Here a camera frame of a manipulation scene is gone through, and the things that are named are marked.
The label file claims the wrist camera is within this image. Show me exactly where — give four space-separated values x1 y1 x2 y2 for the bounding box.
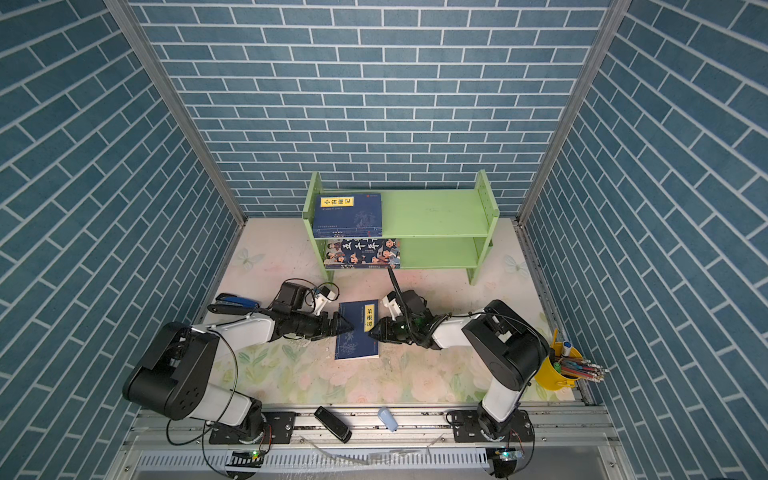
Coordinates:
313 285 337 316
382 296 402 320

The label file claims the black remote on rail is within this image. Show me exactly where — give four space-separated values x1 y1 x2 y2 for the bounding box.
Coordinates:
314 406 352 444

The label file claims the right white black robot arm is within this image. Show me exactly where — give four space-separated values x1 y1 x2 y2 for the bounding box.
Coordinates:
368 290 549 429

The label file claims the black blue stapler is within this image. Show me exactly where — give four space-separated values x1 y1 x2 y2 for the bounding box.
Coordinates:
207 293 260 316

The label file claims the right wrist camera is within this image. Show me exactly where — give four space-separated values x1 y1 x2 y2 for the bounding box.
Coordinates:
382 296 402 320

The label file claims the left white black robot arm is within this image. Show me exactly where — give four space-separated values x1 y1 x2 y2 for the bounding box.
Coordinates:
122 278 353 437

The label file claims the yellow pen holder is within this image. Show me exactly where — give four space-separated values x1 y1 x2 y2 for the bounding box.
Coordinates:
535 330 607 391

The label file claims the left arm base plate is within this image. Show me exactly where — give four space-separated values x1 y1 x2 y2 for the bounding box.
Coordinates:
209 411 297 446

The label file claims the illustrated cartoon cover book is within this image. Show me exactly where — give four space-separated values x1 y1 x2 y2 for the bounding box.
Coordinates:
323 238 401 269

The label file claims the small blue book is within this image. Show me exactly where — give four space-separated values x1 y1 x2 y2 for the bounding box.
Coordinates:
334 300 379 361

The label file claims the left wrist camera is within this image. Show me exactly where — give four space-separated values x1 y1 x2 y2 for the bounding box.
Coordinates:
313 285 337 316

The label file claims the green wooden shelf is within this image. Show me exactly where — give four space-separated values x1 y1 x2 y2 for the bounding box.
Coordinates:
301 169 503 286

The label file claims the light blue eraser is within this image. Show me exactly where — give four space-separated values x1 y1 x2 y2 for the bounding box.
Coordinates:
377 407 399 432

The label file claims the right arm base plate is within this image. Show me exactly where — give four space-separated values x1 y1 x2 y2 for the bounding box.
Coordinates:
445 407 535 443

